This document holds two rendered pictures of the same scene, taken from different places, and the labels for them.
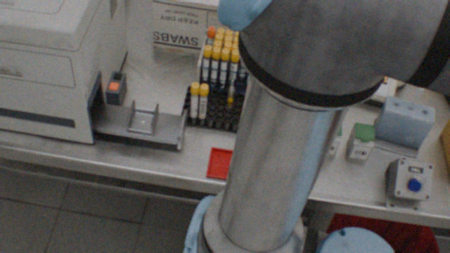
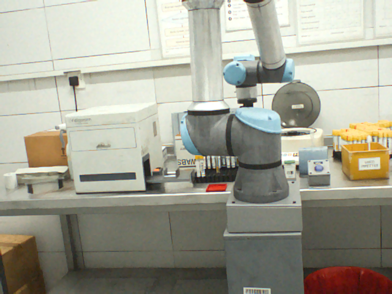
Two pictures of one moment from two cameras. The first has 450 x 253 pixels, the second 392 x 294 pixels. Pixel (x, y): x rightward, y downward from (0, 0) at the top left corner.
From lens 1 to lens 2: 1.02 m
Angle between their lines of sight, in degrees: 41
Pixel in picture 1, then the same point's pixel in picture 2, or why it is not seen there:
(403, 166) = (310, 162)
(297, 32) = not seen: outside the picture
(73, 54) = (135, 124)
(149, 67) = not seen: hidden behind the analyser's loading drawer
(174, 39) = (188, 162)
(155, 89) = not seen: hidden behind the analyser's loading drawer
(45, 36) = (122, 116)
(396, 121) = (307, 156)
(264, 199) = (201, 61)
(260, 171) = (196, 46)
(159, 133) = (180, 177)
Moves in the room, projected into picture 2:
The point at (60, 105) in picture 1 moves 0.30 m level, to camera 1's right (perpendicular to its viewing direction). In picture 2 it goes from (128, 163) to (211, 158)
